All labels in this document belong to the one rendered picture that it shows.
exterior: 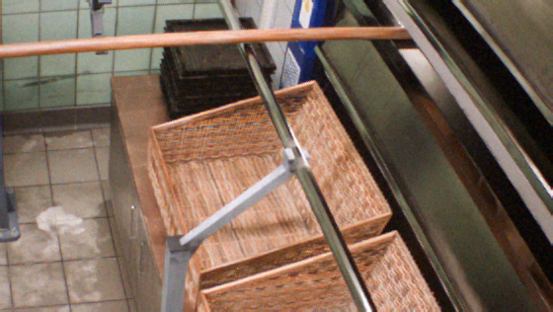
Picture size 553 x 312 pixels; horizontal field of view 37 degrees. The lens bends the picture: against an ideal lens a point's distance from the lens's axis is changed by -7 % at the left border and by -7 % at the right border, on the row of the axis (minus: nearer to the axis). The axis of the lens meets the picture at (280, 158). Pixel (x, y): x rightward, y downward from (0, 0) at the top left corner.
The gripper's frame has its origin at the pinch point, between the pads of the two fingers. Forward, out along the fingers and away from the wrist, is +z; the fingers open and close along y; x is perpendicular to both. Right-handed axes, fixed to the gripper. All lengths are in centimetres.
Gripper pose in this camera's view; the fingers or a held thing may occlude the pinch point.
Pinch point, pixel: (103, 26)
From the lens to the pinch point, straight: 196.5
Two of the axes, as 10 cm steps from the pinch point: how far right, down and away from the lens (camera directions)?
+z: 2.8, 6.5, -7.1
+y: -1.6, 7.6, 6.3
